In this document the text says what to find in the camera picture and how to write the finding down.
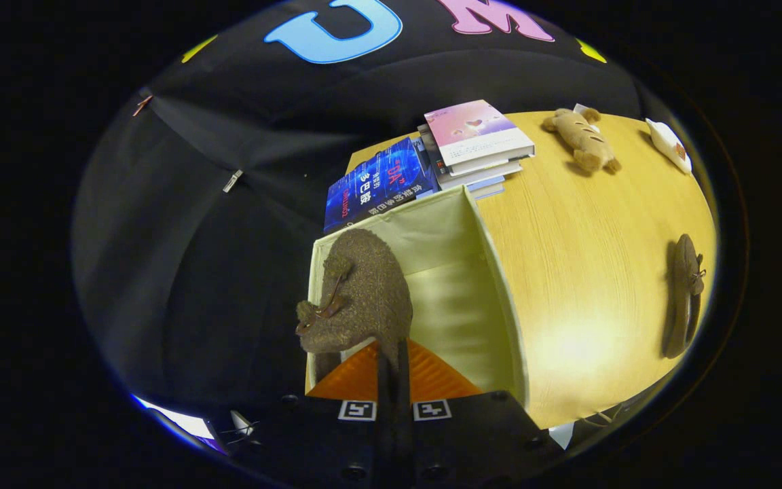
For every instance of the dark blue book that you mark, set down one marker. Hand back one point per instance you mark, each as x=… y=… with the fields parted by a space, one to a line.
x=377 y=183

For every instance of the light blue book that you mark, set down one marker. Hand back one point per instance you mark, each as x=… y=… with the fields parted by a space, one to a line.
x=486 y=190

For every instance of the brown suede shoe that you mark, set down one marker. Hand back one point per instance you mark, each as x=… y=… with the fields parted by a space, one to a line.
x=364 y=292
x=683 y=285

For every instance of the lit computer screen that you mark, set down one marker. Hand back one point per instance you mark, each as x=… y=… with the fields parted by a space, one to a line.
x=184 y=421

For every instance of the cream fabric storage box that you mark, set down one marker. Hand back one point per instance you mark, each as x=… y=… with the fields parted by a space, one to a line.
x=452 y=305

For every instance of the pink book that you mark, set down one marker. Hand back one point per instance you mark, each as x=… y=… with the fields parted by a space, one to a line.
x=472 y=129

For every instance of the tan bread plush toy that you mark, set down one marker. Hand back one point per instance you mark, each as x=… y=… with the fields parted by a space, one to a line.
x=581 y=139

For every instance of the silver clip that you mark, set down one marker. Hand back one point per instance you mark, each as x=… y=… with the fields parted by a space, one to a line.
x=232 y=180

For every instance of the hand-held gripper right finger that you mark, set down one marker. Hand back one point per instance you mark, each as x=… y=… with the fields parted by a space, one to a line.
x=404 y=435

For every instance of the white soft toy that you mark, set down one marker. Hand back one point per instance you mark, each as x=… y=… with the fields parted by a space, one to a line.
x=666 y=142

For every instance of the pink clip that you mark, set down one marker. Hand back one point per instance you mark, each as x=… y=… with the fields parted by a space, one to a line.
x=142 y=104

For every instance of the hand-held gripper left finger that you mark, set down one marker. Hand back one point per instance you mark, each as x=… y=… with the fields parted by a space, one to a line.
x=384 y=435

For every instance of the black backdrop cloth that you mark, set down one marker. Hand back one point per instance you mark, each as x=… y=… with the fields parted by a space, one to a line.
x=194 y=272

